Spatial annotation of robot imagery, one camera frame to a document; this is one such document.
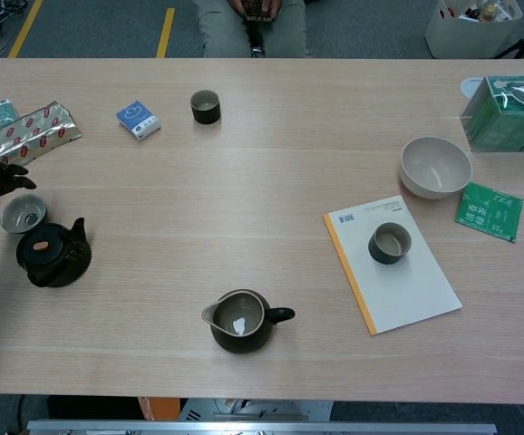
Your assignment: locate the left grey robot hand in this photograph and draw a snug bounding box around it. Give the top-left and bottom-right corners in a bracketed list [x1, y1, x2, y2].
[0, 157, 38, 262]

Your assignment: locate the black teapot kettle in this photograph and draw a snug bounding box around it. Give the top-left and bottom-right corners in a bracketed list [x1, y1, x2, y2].
[15, 217, 93, 289]

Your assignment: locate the dark cylindrical teacup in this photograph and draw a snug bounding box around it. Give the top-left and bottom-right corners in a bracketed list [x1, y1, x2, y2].
[189, 89, 222, 126]
[367, 221, 413, 266]

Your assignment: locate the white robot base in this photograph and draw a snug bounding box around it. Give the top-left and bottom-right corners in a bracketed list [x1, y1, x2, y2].
[178, 398, 335, 422]

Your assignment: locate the small grey shallow cup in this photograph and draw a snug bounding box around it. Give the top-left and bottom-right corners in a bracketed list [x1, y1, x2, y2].
[0, 194, 48, 235]

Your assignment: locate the gold foil bag red print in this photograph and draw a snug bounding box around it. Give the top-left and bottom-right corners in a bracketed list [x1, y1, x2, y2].
[0, 101, 83, 168]

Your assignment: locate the blue tea bag packet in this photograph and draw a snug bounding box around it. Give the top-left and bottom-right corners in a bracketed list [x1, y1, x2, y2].
[116, 100, 161, 141]

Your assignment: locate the seated person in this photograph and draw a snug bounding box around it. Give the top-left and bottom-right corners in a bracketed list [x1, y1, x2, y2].
[192, 0, 311, 59]

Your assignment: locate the orange panel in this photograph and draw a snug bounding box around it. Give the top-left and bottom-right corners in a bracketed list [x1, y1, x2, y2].
[137, 396, 181, 421]

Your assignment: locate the dark phone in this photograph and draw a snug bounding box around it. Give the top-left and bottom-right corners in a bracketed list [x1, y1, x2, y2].
[242, 0, 275, 23]

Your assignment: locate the white notebook yellow spine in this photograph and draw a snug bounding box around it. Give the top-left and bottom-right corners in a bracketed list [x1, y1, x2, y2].
[322, 195, 464, 337]

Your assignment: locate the large beige bowl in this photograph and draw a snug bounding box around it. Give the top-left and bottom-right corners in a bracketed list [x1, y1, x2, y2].
[399, 136, 473, 200]

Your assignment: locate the white round table grommet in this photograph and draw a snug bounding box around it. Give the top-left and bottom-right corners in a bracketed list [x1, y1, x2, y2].
[460, 76, 488, 98]

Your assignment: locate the white storage bin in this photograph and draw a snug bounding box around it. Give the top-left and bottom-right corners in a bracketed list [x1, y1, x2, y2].
[424, 0, 524, 59]

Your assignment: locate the green tea sachet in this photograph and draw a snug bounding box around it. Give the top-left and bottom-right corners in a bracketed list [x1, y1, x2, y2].
[454, 181, 524, 244]

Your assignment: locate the green tissue box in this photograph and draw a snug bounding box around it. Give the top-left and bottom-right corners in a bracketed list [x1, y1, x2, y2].
[459, 74, 524, 153]

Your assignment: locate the dark pitcher with handle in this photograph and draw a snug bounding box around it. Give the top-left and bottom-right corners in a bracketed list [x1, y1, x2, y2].
[200, 289, 296, 355]

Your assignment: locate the aluminium rail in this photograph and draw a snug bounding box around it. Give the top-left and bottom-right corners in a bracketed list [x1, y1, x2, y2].
[25, 419, 498, 435]

